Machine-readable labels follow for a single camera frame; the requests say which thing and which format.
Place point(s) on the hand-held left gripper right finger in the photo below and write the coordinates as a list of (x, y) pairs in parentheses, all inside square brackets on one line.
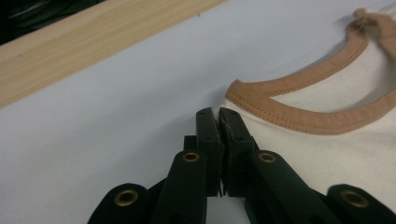
[(238, 155)]

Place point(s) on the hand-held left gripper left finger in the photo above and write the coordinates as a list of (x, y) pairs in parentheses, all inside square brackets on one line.
[(211, 149)]

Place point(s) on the cream baby bodysuit brown trim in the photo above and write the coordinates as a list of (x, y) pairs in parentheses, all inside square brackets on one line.
[(342, 161)]

